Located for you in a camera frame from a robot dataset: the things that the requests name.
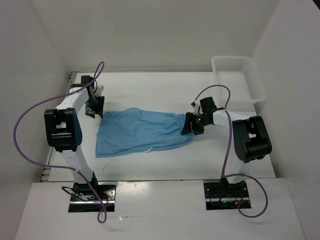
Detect white perforated plastic basket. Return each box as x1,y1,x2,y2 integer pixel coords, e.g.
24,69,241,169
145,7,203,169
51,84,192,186
211,56,267,109

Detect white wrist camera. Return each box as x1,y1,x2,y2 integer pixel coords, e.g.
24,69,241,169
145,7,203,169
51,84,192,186
190,101,203,116
93,84,104,97

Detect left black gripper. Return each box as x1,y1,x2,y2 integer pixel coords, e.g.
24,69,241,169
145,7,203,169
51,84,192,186
84,94,105,119

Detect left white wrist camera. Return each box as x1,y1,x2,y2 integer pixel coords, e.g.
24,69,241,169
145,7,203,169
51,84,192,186
93,84,104,97

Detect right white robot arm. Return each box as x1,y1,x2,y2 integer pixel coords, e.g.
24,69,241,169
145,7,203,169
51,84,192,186
181,97,272,197

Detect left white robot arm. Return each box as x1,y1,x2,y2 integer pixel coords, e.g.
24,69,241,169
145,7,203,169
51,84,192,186
44,75,105,200

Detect light blue shorts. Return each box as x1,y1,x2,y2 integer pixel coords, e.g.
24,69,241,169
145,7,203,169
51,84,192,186
95,107,195,158

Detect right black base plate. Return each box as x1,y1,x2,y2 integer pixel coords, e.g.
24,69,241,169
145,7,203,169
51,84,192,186
203,179,252,211

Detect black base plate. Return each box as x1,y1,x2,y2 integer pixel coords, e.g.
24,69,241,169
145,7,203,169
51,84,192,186
61,181,117,213
203,179,252,211

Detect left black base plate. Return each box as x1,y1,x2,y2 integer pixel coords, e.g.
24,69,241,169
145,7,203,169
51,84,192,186
61,181,117,213

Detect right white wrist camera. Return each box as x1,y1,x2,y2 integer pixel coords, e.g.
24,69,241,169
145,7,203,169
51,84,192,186
190,101,203,116

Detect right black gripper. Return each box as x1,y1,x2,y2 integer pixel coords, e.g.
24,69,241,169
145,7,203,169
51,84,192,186
181,111,210,136

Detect aluminium table edge rail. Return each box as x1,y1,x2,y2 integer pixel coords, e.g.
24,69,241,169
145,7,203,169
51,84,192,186
39,71,78,183

